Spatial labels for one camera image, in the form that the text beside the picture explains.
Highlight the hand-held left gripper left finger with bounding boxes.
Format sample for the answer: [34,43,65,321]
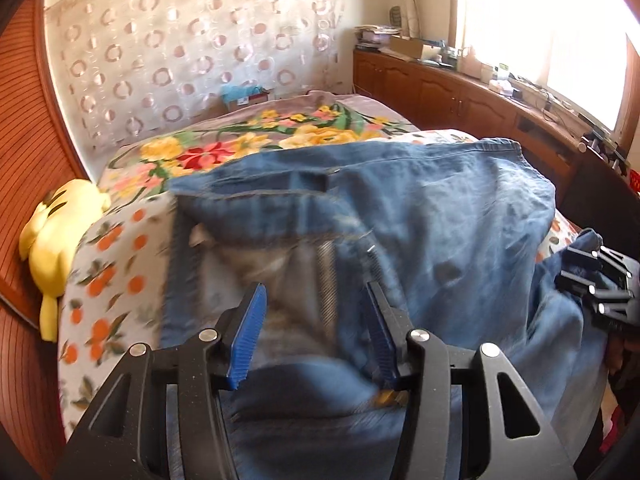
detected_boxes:
[67,282,268,480]

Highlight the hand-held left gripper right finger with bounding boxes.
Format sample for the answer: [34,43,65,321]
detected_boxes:
[362,280,576,480]

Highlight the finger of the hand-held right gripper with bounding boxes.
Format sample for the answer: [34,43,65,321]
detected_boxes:
[567,246,632,281]
[555,271,639,332]

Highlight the blue denim pants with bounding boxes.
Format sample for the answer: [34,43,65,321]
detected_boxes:
[160,137,621,480]

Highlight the person's right hand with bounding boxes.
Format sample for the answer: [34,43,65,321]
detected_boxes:
[606,332,640,398]

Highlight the orange fruit print bedsheet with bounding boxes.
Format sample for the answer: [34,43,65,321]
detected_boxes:
[57,129,581,441]

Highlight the floral blanket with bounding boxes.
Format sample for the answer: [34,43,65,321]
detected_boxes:
[97,90,421,196]

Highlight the yellow plush toy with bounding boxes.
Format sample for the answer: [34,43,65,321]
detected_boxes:
[19,178,112,343]

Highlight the low wooden cabinet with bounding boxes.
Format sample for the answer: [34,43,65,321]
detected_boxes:
[352,47,640,221]

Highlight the cardboard box with blue cloth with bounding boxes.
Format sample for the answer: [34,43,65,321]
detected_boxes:
[220,82,273,111]

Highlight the window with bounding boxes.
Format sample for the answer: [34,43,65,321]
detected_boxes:
[450,0,640,131]

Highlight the open cardboard box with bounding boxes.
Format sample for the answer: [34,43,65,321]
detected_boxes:
[390,35,442,62]

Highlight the pile of papers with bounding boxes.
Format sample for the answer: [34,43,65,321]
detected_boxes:
[355,25,401,52]

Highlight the circle pattern wall cloth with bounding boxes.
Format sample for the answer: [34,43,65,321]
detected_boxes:
[45,0,351,151]

